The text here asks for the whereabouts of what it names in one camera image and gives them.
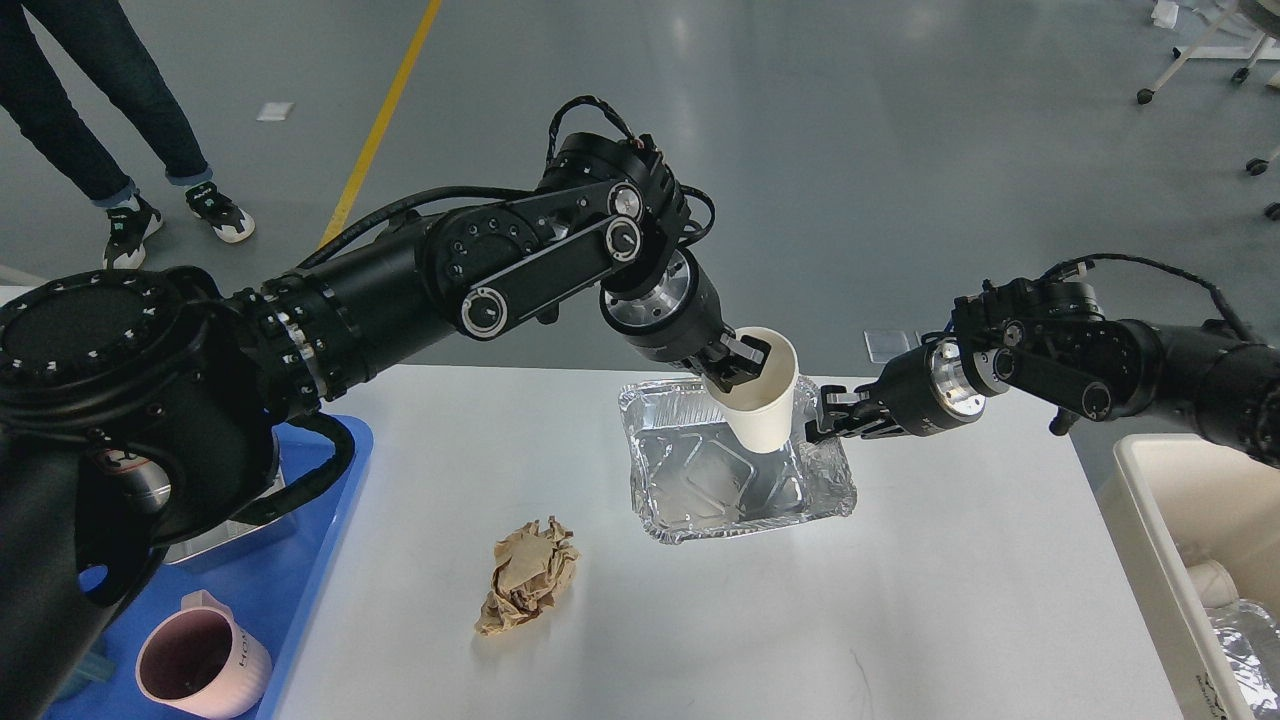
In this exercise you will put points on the crumpled brown paper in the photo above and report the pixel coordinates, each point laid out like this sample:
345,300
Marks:
533,566

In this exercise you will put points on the teal ceramic mug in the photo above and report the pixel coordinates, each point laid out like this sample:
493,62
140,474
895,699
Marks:
94,668

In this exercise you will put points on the pink plastic mug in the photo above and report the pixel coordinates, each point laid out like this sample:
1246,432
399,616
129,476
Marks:
201,661

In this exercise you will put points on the crumpled foil in bin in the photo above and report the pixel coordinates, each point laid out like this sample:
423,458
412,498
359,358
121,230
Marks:
1247,635

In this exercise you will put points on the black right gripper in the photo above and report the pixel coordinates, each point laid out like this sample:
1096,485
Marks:
918,394

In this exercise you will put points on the cream plastic bin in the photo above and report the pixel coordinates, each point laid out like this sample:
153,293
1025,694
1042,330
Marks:
1174,500

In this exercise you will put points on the white paper cup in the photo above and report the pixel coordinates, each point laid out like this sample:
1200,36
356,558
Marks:
760,412

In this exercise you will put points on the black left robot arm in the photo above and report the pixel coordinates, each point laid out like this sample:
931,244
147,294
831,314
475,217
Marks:
141,409

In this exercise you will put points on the aluminium foil tray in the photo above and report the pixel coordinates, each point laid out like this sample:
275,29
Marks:
692,480

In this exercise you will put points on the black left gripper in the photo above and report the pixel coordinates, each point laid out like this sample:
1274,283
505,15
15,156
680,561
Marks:
679,322

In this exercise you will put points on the blue plastic tray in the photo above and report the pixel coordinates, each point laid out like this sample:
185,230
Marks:
272,592

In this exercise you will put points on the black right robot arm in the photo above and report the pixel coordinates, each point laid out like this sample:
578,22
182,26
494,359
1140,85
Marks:
1048,337

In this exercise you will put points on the white wheeled frame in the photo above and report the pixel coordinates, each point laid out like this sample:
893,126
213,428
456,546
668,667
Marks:
1259,44

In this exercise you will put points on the stainless steel square tray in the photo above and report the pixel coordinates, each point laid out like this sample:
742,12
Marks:
227,542

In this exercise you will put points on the white cup in bin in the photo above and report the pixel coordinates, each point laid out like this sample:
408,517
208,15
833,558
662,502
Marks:
1213,584

